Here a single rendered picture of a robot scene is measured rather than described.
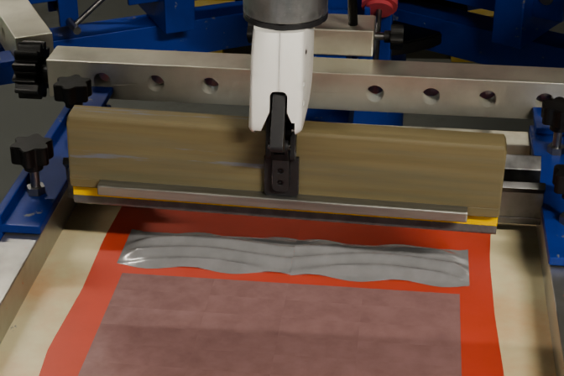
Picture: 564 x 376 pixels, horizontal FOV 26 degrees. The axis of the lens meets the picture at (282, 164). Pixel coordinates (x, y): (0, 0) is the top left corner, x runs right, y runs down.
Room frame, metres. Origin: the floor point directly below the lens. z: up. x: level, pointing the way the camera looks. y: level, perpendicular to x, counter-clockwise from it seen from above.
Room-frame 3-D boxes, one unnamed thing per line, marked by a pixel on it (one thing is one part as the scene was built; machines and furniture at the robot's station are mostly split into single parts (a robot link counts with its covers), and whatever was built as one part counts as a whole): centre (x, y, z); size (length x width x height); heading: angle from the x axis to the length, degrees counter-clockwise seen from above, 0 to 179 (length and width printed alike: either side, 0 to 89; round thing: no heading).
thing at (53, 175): (1.22, 0.25, 0.98); 0.30 x 0.05 x 0.07; 173
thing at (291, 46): (1.02, 0.00, 1.20); 0.10 x 0.08 x 0.11; 174
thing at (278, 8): (1.03, 0.00, 1.26); 0.09 x 0.07 x 0.03; 174
